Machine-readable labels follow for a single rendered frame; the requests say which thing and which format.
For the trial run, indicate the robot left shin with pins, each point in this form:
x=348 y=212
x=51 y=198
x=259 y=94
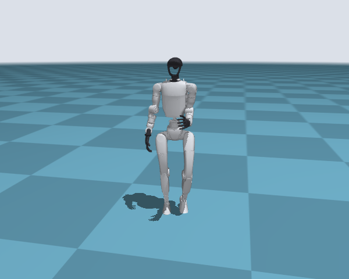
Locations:
x=186 y=186

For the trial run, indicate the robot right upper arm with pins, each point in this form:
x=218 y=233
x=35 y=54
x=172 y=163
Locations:
x=154 y=108

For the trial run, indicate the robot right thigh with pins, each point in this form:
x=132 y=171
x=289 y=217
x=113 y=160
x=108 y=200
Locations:
x=162 y=151

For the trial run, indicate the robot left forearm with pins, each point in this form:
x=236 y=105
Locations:
x=190 y=117

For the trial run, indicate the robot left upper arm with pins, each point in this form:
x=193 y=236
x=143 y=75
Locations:
x=192 y=89

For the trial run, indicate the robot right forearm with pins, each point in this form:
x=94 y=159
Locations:
x=151 y=121

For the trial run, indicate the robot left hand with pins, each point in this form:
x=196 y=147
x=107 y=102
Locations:
x=186 y=122

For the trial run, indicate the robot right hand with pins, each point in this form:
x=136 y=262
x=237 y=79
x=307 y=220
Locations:
x=148 y=134

